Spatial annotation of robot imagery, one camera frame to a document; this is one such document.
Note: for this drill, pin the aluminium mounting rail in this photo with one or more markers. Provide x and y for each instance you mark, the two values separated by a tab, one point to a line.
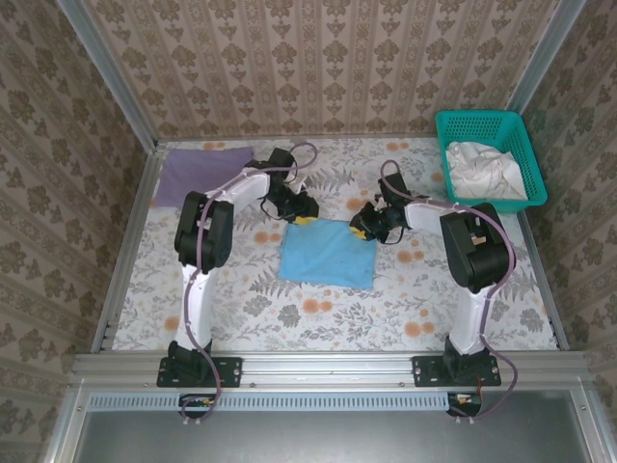
328	369

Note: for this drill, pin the floral patterned tablecloth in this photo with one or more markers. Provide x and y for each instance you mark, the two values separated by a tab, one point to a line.
337	328

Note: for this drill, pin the teal plastic basket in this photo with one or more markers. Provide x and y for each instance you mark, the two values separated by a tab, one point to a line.
525	144

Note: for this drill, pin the folded purple t-shirt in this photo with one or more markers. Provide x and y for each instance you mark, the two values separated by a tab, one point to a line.
202	169

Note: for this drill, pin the light blue t-shirt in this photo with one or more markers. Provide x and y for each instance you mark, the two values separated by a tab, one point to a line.
328	255

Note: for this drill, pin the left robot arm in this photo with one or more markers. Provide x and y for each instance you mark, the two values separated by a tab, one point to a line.
197	308

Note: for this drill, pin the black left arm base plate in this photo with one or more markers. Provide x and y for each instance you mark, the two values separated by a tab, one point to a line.
226	371

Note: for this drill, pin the crumpled white t-shirt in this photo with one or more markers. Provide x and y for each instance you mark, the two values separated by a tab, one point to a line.
482	169

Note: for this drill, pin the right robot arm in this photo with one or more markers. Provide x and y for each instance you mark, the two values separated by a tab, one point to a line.
470	323

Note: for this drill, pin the aluminium frame post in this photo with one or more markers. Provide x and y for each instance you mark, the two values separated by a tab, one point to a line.
106	72
544	53

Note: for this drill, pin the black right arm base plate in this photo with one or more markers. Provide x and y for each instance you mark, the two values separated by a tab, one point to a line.
429	371

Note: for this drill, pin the grey metal panel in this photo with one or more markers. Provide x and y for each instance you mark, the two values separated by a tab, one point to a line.
328	439

